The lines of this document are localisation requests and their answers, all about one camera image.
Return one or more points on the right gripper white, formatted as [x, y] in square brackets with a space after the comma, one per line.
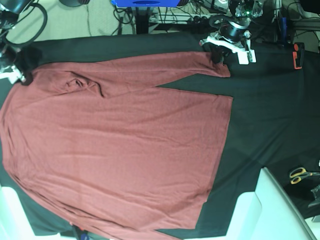
[27, 59]

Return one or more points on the blue clamp on frame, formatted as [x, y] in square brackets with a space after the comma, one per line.
[282, 28]

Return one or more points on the red long-sleeve T-shirt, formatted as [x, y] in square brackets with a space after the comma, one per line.
[107, 147]

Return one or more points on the white foam block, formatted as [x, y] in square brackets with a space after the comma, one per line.
[14, 224]
[267, 213]

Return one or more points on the blue plastic bin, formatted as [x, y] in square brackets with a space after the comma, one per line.
[145, 3]

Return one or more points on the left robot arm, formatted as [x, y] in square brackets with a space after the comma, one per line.
[232, 31]

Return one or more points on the white foam block left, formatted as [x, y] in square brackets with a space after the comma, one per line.
[14, 224]

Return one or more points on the yellow-handled scissors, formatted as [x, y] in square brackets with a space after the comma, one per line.
[300, 173]

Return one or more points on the orange and black clamp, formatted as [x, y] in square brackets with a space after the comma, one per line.
[298, 55]

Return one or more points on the black metal bracket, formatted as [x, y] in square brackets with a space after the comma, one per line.
[316, 194]

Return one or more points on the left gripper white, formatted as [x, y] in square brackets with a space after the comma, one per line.
[242, 47]

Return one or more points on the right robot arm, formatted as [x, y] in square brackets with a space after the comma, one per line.
[10, 11]

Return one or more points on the white foam block right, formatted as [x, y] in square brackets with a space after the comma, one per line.
[267, 213]

